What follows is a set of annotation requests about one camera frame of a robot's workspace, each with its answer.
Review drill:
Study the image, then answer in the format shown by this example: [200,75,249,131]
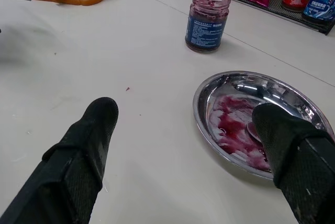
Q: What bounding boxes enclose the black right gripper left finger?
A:
[0,97,120,224]

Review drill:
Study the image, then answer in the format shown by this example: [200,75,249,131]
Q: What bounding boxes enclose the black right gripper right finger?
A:
[251,103,335,224]

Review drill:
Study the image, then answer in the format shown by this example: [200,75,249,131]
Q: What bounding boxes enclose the blue-label sealed jam jar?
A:
[302,0,335,28]

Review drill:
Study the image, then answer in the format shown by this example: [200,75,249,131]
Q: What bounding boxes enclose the open blue-label jam jar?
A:
[184,0,232,53]

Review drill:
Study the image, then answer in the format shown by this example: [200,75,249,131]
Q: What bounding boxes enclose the steel spoon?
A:
[245,121,263,144]

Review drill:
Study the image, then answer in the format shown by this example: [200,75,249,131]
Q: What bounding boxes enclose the round steel plate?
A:
[193,71,335,181]

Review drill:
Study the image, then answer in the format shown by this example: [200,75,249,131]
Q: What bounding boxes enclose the black wire mesh rack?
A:
[204,0,335,36]

